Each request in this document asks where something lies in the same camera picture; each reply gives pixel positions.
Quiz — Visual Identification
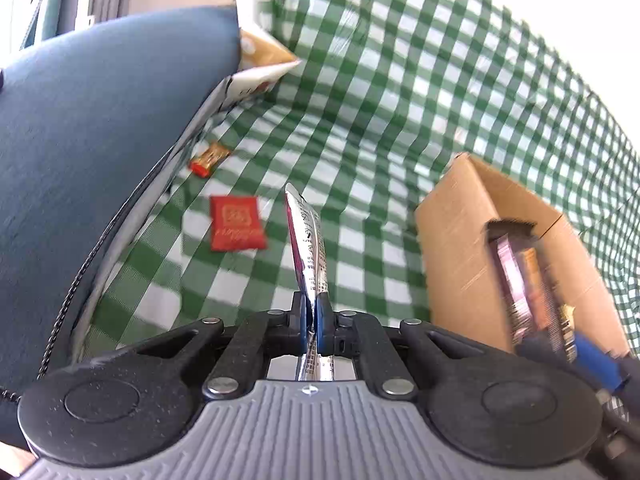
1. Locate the dark brown wafer packet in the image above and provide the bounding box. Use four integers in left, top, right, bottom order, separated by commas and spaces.
482, 217, 581, 361

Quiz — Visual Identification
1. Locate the green white checked cloth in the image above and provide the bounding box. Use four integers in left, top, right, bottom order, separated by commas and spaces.
75, 0, 640, 361

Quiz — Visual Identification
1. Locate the black chain trim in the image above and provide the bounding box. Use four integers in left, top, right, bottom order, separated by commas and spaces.
37, 157, 171, 381

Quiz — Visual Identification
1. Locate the small red gold candy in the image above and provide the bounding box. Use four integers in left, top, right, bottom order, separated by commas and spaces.
189, 142, 232, 178

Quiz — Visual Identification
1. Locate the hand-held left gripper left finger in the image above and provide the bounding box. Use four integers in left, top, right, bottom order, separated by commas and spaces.
124, 291, 309, 402

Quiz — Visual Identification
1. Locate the small flat red packet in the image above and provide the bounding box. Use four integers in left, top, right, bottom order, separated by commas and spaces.
207, 195, 268, 252

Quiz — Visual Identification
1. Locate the brown cardboard box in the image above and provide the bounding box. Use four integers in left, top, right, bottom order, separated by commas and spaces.
414, 152, 632, 361

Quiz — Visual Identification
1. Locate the white printed bag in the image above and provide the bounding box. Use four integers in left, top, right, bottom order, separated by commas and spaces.
217, 0, 302, 113

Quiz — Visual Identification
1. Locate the blue zippered bag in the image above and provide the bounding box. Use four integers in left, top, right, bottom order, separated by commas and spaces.
0, 5, 241, 451

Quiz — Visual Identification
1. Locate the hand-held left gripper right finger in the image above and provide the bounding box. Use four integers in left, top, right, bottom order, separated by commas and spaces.
315, 295, 502, 402

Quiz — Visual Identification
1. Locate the silver foil snack packet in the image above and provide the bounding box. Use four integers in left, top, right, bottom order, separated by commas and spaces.
284, 183, 336, 383

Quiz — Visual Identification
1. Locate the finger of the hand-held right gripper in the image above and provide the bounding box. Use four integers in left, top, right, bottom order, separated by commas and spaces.
515, 332, 568, 362
572, 332, 632, 396

